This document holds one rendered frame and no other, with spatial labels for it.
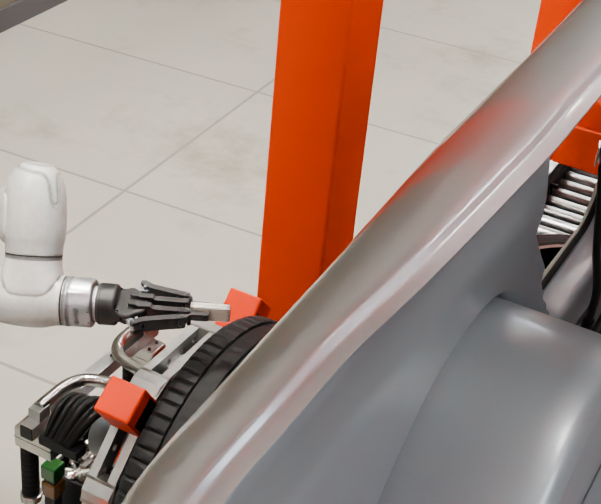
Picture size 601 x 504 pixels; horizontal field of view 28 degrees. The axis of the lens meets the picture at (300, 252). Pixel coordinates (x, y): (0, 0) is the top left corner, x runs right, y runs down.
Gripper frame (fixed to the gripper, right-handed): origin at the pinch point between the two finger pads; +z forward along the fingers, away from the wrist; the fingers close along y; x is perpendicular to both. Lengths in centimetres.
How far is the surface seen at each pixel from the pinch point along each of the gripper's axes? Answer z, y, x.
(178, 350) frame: -7.2, -7.8, -16.6
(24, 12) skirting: -155, -419, -149
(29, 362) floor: -78, -129, -135
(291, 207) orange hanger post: 11, -53, -12
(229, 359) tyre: 3.7, 1.7, -9.3
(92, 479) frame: -19.3, 16.8, -27.3
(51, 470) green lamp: -37, -15, -61
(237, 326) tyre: 3.9, -9.7, -11.1
